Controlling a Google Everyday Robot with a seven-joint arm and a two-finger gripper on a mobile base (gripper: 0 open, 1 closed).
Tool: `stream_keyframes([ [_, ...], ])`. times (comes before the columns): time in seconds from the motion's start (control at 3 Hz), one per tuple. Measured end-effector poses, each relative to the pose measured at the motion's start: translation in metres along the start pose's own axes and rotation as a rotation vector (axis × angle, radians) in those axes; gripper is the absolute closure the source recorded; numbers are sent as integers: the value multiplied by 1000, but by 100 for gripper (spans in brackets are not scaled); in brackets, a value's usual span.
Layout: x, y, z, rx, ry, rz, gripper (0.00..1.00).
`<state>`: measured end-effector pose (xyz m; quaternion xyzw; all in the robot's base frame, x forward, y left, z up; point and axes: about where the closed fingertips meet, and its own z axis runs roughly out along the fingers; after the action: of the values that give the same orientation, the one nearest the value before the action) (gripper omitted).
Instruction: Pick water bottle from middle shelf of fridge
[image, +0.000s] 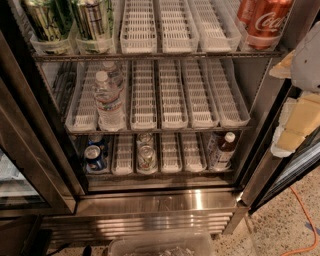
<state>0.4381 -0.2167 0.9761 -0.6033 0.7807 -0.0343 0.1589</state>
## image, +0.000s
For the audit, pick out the clear water bottle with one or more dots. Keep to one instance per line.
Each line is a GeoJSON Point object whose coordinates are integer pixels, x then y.
{"type": "Point", "coordinates": [108, 103]}
{"type": "Point", "coordinates": [114, 72]}

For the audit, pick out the silver soda can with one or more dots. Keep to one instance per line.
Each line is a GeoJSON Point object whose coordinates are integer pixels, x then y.
{"type": "Point", "coordinates": [146, 159]}
{"type": "Point", "coordinates": [145, 139]}

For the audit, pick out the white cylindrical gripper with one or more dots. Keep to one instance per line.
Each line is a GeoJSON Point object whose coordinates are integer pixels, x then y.
{"type": "Point", "coordinates": [307, 65]}

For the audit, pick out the green drink can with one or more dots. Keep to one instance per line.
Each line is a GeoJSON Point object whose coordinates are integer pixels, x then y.
{"type": "Point", "coordinates": [45, 20]}
{"type": "Point", "coordinates": [94, 20]}

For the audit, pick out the top shelf cola tray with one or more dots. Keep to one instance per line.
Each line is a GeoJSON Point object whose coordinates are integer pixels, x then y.
{"type": "Point", "coordinates": [233, 6]}

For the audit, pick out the fridge glass door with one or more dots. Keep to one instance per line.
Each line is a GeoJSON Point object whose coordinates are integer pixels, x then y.
{"type": "Point", "coordinates": [33, 138]}

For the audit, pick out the rear silver soda can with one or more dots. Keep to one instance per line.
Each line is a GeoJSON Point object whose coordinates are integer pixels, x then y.
{"type": "Point", "coordinates": [145, 139]}

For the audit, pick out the front red Coca-Cola can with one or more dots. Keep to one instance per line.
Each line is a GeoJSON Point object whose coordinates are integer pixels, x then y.
{"type": "Point", "coordinates": [266, 22]}

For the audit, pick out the front silver soda can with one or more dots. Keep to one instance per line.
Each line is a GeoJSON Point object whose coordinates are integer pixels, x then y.
{"type": "Point", "coordinates": [146, 159]}

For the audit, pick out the middle shelf tray far left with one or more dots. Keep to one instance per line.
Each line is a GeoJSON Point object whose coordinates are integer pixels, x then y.
{"type": "Point", "coordinates": [82, 115]}

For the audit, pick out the rear red soda can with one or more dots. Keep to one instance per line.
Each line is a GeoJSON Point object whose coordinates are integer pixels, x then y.
{"type": "Point", "coordinates": [245, 11]}

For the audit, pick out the top wire shelf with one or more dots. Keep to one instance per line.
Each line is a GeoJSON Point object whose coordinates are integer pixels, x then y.
{"type": "Point", "coordinates": [155, 56]}

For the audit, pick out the clear plastic bin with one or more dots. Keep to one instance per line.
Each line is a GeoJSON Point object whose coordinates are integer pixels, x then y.
{"type": "Point", "coordinates": [175, 243]}

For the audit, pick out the middle wire shelf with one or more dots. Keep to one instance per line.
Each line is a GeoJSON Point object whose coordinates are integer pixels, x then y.
{"type": "Point", "coordinates": [178, 130]}

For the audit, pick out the rear blue Pepsi can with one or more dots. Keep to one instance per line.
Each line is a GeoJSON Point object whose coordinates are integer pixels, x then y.
{"type": "Point", "coordinates": [97, 140]}

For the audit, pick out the brown bottle with white cap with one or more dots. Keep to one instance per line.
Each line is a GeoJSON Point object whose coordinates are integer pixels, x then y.
{"type": "Point", "coordinates": [224, 150]}

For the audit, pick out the stainless steel fridge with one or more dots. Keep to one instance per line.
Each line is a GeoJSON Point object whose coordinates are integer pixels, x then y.
{"type": "Point", "coordinates": [118, 207]}

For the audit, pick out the front blue Pepsi can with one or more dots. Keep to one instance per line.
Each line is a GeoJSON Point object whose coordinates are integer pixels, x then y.
{"type": "Point", "coordinates": [94, 158]}

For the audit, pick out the blue pepsi can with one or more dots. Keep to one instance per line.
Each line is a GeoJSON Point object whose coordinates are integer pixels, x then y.
{"type": "Point", "coordinates": [94, 158]}
{"type": "Point", "coordinates": [97, 140]}

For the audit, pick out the left green drink can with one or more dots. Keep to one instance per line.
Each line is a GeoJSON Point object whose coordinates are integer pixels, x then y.
{"type": "Point", "coordinates": [45, 20]}

